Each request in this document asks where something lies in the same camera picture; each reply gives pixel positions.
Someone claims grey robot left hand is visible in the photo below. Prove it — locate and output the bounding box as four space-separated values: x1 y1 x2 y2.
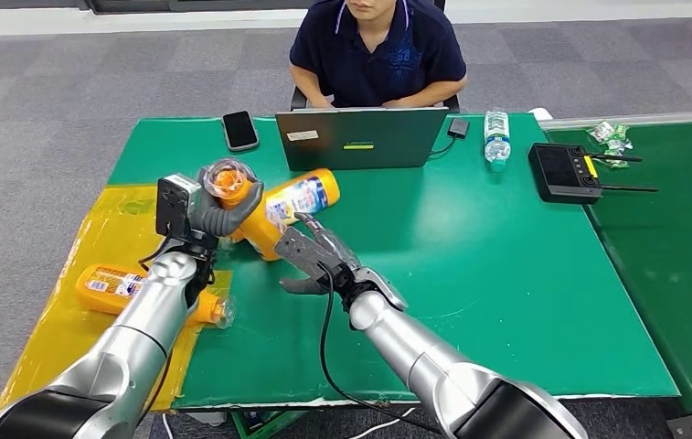
190 166 266 243

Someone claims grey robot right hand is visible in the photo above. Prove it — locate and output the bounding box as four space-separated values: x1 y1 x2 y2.
273 211 363 297

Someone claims orange bottle with clear cap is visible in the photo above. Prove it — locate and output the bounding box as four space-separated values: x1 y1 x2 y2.
203 157 283 262

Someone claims orange bottle with blue label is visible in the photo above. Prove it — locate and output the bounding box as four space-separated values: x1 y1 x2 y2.
263 168 342 229

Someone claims orange bottle with barcode label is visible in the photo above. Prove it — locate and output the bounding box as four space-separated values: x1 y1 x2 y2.
74 263 237 330

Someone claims clear plastic water bottle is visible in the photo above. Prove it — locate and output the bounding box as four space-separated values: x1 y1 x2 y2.
483 107 512 174

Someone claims black smartphone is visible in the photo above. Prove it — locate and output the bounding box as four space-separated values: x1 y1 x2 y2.
221 110 261 153

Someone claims dark green laptop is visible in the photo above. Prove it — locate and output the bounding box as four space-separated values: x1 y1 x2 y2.
274 107 450 173

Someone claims yellow plastic mat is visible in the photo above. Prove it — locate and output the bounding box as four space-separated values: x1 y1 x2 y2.
0 183 235 414

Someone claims person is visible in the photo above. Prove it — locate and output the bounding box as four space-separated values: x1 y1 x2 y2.
289 0 468 112

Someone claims black router with antennas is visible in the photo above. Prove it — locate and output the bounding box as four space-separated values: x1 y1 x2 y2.
527 143 660 206

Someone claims green candy wrapper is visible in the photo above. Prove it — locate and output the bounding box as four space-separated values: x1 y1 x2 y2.
604 123 633 169
586 121 615 145

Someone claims green side table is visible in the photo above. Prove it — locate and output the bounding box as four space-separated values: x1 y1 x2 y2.
538 109 692 439

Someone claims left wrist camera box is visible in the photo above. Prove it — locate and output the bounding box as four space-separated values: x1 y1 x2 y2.
155 174 203 239

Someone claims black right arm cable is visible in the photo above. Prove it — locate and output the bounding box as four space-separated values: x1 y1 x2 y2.
317 260 443 435

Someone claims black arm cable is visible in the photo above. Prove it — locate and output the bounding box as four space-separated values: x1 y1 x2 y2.
317 260 443 435
136 234 175 428

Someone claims black adapter cable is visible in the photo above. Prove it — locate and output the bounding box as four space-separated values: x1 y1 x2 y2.
427 135 457 160

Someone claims green table frame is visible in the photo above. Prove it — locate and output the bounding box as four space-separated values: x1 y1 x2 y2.
230 411 311 439

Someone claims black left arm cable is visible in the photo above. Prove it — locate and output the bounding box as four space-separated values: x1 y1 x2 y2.
136 234 175 428

